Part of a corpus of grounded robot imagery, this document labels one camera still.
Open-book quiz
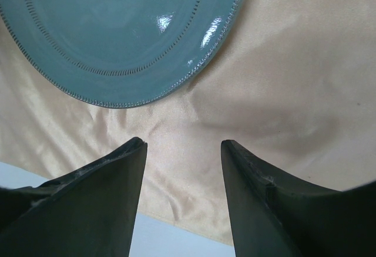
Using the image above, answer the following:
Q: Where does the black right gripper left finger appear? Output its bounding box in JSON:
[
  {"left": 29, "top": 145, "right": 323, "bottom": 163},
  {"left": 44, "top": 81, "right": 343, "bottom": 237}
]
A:
[{"left": 1, "top": 137, "right": 147, "bottom": 256}]

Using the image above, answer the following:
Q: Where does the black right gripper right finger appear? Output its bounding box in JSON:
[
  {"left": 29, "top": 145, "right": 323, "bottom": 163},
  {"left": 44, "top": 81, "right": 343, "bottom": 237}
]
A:
[{"left": 221, "top": 140, "right": 375, "bottom": 256}]

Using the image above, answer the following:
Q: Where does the peach satin cloth napkin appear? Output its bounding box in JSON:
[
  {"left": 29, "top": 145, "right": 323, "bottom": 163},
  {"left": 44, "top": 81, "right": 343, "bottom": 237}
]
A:
[{"left": 1, "top": 0, "right": 375, "bottom": 244}]

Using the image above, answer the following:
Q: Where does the teal round plate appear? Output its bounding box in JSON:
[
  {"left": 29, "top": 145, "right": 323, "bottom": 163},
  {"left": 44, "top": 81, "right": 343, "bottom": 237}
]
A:
[{"left": 1, "top": 0, "right": 242, "bottom": 109}]

